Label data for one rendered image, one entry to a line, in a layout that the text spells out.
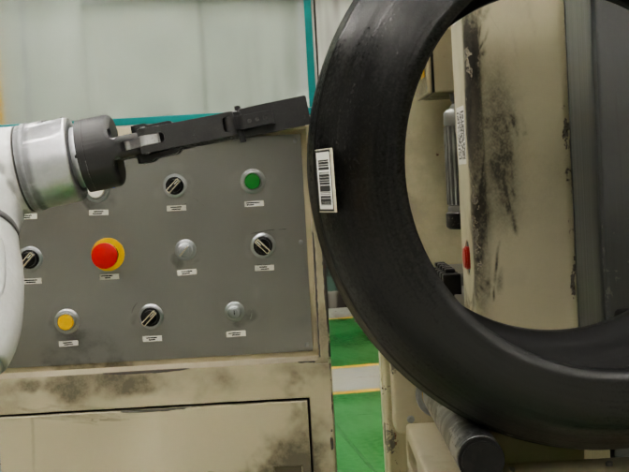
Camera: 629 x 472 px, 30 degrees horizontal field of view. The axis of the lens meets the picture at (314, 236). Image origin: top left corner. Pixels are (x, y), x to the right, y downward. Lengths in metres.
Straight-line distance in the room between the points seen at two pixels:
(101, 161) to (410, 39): 0.33
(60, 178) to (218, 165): 0.65
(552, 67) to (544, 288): 0.28
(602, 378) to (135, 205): 0.92
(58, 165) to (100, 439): 0.73
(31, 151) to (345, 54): 0.33
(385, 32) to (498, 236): 0.46
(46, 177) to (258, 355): 0.73
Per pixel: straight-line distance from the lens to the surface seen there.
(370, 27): 1.12
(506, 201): 1.49
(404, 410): 1.48
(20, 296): 1.14
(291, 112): 1.20
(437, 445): 1.37
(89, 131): 1.20
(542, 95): 1.50
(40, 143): 1.20
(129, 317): 1.85
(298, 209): 1.81
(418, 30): 1.10
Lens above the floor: 1.18
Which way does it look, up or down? 3 degrees down
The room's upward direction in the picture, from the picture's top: 3 degrees counter-clockwise
